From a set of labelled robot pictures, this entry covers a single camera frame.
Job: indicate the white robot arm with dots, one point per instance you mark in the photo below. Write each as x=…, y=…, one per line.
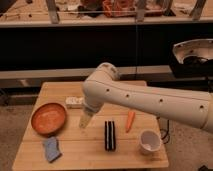
x=192, y=108

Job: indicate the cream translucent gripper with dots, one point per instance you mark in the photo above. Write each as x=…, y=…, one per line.
x=85, y=119

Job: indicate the clear plastic water bottle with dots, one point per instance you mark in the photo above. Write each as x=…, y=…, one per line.
x=74, y=102

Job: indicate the orange carrot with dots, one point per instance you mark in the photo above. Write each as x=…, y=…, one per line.
x=129, y=121

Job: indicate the orange object on shelf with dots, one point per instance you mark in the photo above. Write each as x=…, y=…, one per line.
x=118, y=8

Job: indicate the wooden table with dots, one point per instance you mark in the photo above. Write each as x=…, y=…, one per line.
x=84, y=149

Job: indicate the blue sponge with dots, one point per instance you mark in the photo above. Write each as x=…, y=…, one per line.
x=51, y=147

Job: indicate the white cup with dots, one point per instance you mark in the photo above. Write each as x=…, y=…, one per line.
x=149, y=142

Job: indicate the black ridged block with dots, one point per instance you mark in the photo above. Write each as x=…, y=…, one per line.
x=110, y=137

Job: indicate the white domed robot base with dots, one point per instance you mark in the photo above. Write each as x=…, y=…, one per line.
x=202, y=48

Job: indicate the orange bowl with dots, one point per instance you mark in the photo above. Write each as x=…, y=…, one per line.
x=48, y=118

